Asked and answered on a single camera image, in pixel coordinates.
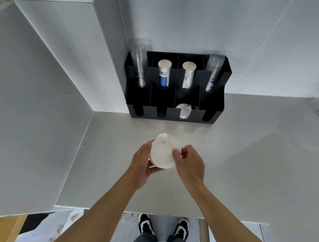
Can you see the blue label paper cup stack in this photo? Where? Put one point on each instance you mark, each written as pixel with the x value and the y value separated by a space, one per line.
pixel 164 72

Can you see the white patterned paper cup stack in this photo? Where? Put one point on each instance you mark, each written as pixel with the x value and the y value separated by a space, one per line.
pixel 188 74

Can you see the person's left thumb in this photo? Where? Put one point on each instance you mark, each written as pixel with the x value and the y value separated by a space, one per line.
pixel 144 149

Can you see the short stack of clear cups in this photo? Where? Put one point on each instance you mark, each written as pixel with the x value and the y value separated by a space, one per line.
pixel 213 72

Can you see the person's right hand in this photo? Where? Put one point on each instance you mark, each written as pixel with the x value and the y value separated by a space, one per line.
pixel 190 167

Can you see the black cup and lid organizer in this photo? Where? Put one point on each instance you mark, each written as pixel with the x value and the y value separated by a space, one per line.
pixel 139 99

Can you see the stack of white lids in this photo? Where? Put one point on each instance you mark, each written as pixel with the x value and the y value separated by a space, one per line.
pixel 184 111

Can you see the black and white left shoe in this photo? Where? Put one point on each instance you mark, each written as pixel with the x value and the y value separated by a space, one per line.
pixel 145 224

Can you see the person's right forearm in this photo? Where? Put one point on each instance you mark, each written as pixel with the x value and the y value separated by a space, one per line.
pixel 221 214

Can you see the wooden panel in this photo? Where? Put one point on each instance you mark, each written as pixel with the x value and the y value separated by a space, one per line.
pixel 11 228

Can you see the white plastic cup lid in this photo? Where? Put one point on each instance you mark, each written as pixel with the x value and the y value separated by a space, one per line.
pixel 148 142
pixel 163 152

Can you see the white plastic bag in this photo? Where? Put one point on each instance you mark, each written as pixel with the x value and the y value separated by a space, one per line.
pixel 52 224

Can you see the black and white shoe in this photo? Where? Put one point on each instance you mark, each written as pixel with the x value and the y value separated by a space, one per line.
pixel 145 224
pixel 181 228

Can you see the black and white right shoe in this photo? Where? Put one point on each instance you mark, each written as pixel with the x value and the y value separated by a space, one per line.
pixel 181 228

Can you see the tall stack of clear cups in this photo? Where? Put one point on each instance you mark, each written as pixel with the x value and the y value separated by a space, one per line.
pixel 140 64

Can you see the person's left hand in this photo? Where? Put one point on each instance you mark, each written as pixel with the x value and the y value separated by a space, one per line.
pixel 138 167

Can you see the person's right thumb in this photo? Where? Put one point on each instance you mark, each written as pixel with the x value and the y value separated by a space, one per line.
pixel 175 155

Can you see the dark grey trousers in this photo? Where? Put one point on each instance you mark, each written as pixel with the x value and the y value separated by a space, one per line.
pixel 147 238

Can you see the person's left forearm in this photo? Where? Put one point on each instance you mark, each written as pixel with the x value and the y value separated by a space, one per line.
pixel 99 214

